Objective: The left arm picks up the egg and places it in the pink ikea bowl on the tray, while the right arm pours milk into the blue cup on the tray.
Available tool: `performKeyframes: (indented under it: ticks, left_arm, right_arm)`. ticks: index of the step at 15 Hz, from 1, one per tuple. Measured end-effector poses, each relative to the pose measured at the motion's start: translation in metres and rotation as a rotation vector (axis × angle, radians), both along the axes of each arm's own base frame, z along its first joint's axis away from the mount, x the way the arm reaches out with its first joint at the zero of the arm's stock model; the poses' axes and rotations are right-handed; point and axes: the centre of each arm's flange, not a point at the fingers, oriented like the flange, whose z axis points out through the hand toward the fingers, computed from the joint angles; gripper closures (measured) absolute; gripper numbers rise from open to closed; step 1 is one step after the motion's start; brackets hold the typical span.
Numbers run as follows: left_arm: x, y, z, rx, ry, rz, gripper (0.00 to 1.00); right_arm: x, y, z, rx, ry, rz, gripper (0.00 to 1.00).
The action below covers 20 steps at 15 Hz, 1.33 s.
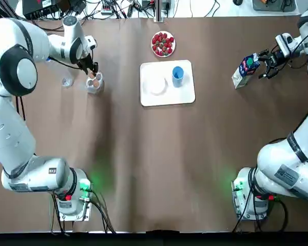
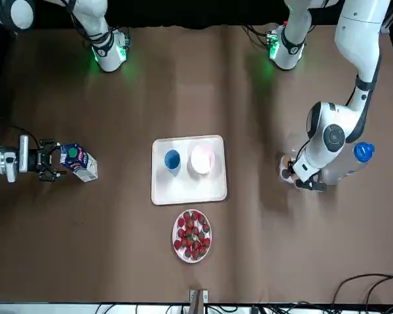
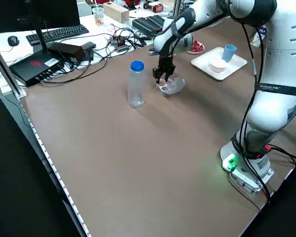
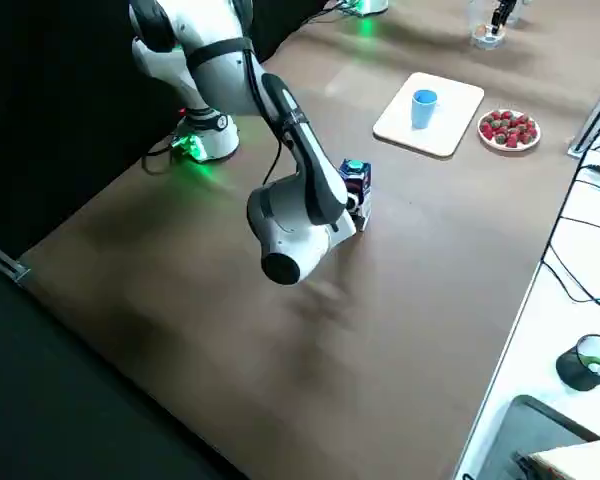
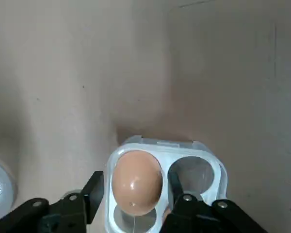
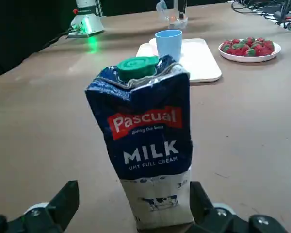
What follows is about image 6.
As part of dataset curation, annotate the blue white milk carton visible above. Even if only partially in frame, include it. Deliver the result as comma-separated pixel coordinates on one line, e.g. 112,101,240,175
84,54,195,231

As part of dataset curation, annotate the white rectangular tray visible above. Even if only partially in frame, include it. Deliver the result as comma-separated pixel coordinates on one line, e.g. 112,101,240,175
135,38,223,83

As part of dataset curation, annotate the clear plastic egg box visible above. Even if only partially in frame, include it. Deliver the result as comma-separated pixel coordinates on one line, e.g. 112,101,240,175
156,0,189,30

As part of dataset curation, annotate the black desk cable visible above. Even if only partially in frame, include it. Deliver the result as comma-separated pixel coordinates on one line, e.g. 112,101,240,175
229,0,291,32

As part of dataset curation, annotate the blue plastic cup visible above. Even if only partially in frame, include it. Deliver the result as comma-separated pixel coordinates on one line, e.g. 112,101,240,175
155,29,183,62

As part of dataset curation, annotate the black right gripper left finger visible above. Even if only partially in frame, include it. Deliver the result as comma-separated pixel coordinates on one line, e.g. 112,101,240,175
0,180,80,233

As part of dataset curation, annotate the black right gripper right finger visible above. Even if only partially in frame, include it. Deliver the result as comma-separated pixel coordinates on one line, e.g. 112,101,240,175
184,181,291,233

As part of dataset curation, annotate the white plate of strawberries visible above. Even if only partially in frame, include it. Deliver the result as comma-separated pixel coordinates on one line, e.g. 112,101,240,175
218,36,282,64

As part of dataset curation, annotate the black left base cable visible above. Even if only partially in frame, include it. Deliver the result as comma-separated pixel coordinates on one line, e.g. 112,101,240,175
42,26,76,50

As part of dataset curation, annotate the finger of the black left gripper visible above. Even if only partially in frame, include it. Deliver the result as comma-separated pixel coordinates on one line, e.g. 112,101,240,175
178,0,187,20

